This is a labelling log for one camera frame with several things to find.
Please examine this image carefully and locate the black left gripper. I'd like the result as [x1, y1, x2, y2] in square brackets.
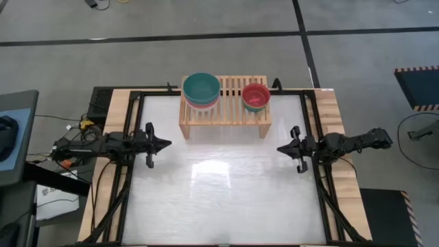
[135, 121, 173, 169]

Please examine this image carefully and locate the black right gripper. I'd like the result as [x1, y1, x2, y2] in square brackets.
[276, 125, 318, 174]

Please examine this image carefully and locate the small blue-green bowl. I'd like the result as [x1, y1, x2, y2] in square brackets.
[244, 105, 269, 114]

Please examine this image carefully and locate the large red bowl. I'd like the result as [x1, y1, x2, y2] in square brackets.
[185, 95, 221, 110]

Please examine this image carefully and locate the small red bowl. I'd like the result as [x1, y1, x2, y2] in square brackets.
[241, 82, 272, 108]

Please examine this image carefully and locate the large blue-green bowl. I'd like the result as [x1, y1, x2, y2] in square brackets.
[182, 71, 222, 106]

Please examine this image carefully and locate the slatted wooden shelf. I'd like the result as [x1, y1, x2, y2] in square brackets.
[178, 75, 273, 140]

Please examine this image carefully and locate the black electronics box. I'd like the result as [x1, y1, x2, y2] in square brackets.
[86, 86, 115, 126]

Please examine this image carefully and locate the black bar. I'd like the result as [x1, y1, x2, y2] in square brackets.
[23, 161, 92, 198]

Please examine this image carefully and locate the large striped-edge black mat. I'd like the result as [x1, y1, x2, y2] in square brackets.
[359, 187, 424, 247]

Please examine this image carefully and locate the white printed paper sheet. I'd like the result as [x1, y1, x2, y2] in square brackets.
[35, 184, 80, 221]

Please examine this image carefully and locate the grey desk with blue mat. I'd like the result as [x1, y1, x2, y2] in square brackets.
[0, 89, 40, 188]

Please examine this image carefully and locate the grey metal stand foot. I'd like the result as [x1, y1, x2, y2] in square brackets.
[407, 119, 439, 141]

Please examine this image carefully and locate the small striped-edge black mat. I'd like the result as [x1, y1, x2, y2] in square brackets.
[393, 65, 439, 113]

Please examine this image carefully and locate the black object on desk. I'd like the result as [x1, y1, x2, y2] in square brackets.
[0, 115, 20, 163]

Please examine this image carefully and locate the black power adapter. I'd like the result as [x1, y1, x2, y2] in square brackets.
[83, 0, 111, 11]

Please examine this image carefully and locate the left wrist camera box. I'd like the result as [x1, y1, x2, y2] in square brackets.
[132, 129, 148, 146]

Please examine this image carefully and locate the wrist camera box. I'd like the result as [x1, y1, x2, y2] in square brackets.
[132, 129, 148, 146]
[302, 136, 319, 152]

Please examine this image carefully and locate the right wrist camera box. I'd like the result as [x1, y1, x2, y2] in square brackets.
[302, 136, 319, 152]

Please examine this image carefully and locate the yellow cable connector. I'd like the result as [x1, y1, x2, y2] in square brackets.
[80, 117, 96, 131]

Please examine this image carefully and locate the black floor cable loop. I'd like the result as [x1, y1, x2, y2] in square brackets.
[396, 110, 439, 172]

